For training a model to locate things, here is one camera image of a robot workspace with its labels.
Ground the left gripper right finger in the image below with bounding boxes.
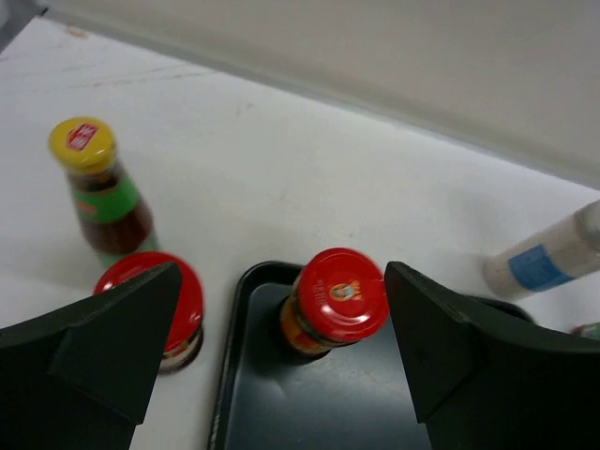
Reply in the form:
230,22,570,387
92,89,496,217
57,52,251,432
384,262,599,449

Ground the red-lid chili jar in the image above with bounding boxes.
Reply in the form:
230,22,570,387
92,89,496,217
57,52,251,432
94,251,204,375
278,247,389,359

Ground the red-lid chili jar front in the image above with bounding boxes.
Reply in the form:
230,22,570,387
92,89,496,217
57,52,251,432
94,251,204,375

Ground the yellow-cap sauce bottle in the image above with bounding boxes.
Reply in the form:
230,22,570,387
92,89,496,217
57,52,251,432
571,322,600,340
48,116,159,267

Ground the black plastic tray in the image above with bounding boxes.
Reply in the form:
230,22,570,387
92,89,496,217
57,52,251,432
206,260,535,450

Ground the blue-label pepper jar right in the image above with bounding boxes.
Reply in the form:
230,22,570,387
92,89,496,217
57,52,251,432
483,202,599,302

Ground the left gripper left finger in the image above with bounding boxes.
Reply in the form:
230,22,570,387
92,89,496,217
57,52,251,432
1,262,182,449

